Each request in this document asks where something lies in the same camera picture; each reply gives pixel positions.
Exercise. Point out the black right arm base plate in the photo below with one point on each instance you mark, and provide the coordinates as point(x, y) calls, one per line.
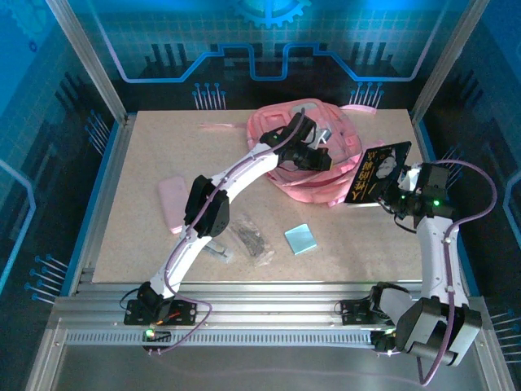
point(354, 311)

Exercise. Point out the small black controller board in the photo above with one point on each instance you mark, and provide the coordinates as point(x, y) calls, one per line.
point(156, 335)
point(382, 341)

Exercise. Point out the aluminium frame rail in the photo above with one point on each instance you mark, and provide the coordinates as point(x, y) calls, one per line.
point(264, 301)

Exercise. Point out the pink pencil case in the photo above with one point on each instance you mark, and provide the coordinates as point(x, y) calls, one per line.
point(173, 203)

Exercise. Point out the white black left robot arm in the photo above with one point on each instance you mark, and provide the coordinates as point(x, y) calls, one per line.
point(207, 207)

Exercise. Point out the grey metal tray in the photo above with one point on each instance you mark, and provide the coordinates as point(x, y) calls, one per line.
point(264, 366)

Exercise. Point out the clear bag of black clips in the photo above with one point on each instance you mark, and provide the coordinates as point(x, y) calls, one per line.
point(250, 240)

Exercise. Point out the light blue sticky notepad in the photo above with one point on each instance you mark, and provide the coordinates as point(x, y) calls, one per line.
point(301, 239)

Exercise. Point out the aluminium side rail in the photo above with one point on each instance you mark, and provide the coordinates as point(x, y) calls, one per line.
point(110, 195)

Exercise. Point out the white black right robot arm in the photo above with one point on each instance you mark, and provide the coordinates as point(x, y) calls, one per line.
point(437, 260)

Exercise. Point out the clear bag with small item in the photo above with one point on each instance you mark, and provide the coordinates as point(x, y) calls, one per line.
point(220, 252)

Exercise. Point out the aluminium frame post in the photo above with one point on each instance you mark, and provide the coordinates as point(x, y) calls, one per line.
point(447, 61)
point(91, 61)

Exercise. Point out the pink backpack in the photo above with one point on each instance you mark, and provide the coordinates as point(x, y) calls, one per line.
point(268, 122)

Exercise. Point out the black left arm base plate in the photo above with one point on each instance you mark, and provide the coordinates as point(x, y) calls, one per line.
point(185, 313)

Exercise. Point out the black cover book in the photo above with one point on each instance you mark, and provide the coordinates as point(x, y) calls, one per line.
point(378, 171)

